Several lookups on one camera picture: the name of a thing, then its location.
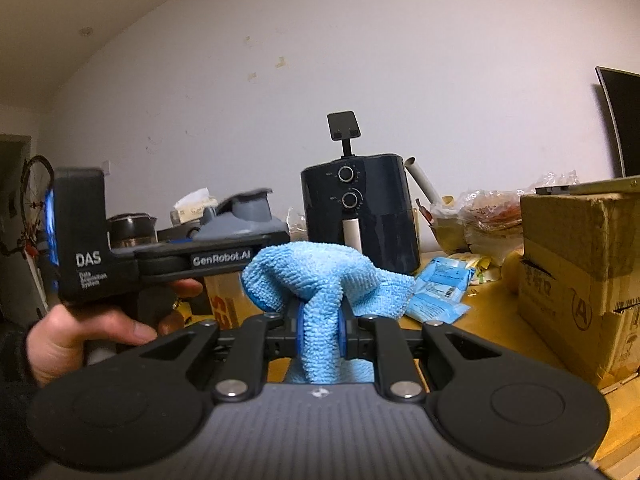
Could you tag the beige bag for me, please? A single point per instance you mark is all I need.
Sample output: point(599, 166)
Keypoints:
point(447, 230)

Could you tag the person's left hand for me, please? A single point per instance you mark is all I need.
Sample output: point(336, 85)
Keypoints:
point(85, 335)

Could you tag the person's left forearm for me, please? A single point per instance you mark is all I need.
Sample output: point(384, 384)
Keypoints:
point(15, 410)

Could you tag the clear bag of food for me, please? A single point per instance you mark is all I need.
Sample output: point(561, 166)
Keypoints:
point(495, 220)

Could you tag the white tube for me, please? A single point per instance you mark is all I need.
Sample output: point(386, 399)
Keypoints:
point(422, 180)

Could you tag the black phone stand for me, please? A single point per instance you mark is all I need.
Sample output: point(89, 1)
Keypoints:
point(344, 125)

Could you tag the clear bag of bread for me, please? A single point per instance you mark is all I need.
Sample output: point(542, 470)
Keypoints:
point(296, 225)

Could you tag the black monitor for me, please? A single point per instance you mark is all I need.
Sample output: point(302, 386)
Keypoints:
point(625, 120)

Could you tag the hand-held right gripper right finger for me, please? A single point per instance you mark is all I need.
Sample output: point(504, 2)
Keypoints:
point(341, 332)

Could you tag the blue wipes packet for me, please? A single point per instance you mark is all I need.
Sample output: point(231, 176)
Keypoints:
point(435, 306)
point(445, 272)

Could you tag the clear shaker bottle grey lid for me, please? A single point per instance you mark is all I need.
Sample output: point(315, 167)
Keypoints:
point(240, 210)

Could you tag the dark blue air fryer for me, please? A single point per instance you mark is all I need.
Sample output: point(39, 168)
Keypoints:
point(385, 210)

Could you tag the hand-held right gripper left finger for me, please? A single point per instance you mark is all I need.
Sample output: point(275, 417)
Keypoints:
point(300, 330)

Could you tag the bicycle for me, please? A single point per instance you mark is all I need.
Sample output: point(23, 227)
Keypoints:
point(40, 157)

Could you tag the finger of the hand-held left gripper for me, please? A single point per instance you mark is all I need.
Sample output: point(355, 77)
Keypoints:
point(225, 241)

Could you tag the yellow food packet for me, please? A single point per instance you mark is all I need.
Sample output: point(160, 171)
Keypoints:
point(485, 270)

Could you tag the blue microfiber cloth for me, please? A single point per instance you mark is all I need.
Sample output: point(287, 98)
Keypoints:
point(310, 270)

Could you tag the cardboard box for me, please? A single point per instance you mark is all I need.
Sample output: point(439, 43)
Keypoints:
point(575, 270)

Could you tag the steel electric kettle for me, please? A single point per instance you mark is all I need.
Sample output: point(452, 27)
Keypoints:
point(130, 227)

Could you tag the soft tissue pack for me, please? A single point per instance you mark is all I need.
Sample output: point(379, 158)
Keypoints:
point(192, 207)

